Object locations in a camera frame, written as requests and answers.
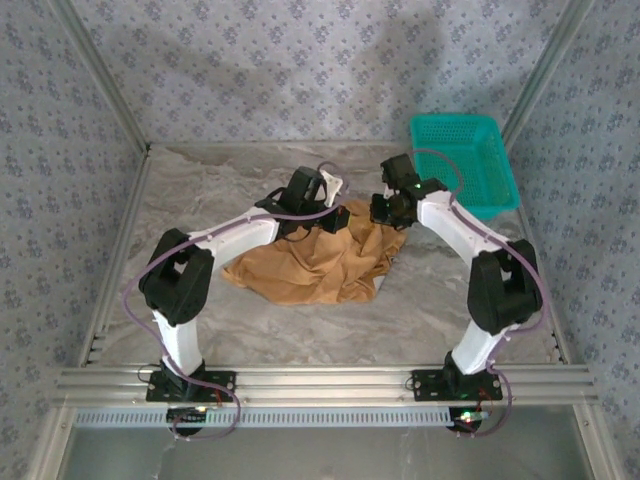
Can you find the aluminium frame bar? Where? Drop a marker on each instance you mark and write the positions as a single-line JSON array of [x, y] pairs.
[[129, 215], [526, 222], [107, 85], [542, 65], [50, 445], [595, 445]]

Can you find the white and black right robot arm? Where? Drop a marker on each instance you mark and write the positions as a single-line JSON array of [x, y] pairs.
[[445, 220]]

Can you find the teal plastic basket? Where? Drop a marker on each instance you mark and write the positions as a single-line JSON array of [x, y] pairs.
[[460, 165]]

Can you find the tan t-shirt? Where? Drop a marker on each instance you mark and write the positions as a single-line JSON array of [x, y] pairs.
[[310, 270]]

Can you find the wide grooved aluminium rail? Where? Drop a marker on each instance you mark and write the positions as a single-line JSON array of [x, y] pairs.
[[325, 385]]

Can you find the black controller board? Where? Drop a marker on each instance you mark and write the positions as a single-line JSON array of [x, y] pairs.
[[462, 422], [182, 415]]

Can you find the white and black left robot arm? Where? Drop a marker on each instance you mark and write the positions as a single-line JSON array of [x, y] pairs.
[[177, 345]]

